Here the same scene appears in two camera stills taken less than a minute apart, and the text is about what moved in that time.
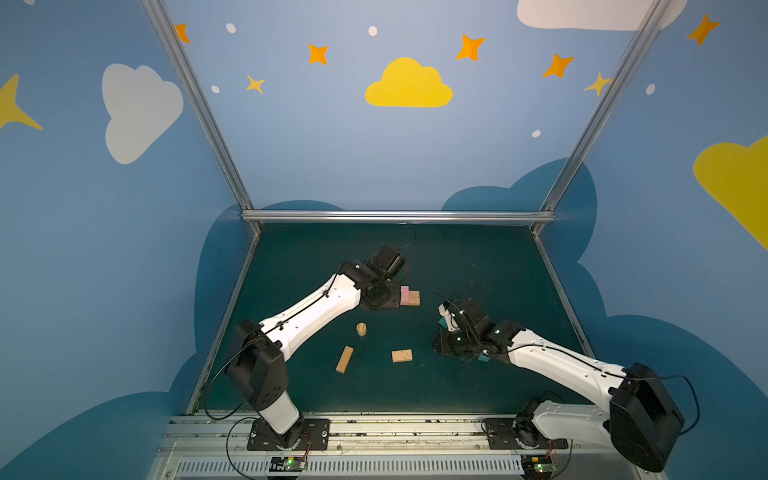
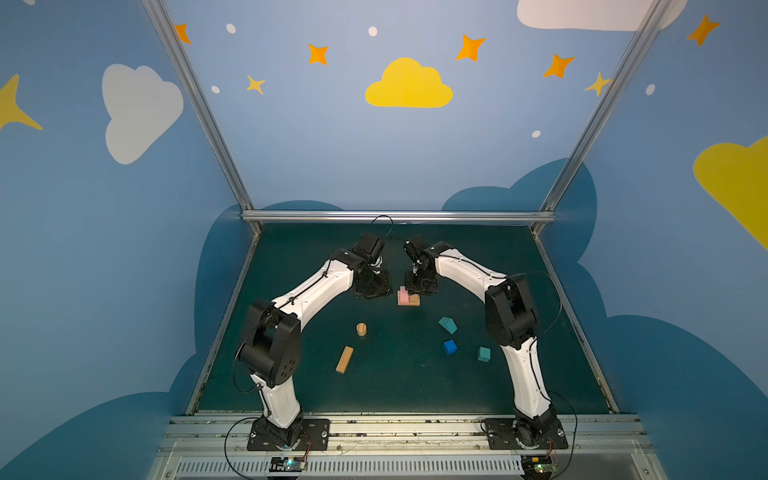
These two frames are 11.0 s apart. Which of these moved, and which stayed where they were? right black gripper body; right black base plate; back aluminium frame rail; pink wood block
Moved: right black gripper body
Stayed: back aluminium frame rail; right black base plate; pink wood block
